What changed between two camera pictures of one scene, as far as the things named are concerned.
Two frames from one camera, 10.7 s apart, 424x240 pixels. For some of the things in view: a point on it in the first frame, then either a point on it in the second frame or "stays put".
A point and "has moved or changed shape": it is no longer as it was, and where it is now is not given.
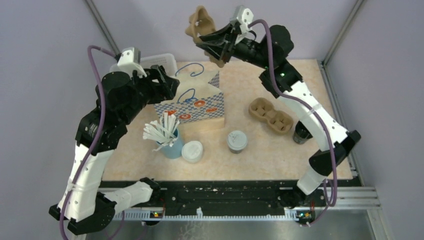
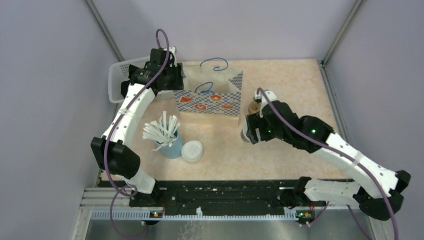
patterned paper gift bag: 198,102 has moved or changed shape
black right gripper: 225,49 -> 255,121
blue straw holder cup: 175,151 stays put
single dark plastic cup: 236,152 -> 244,136
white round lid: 192,151 stays put
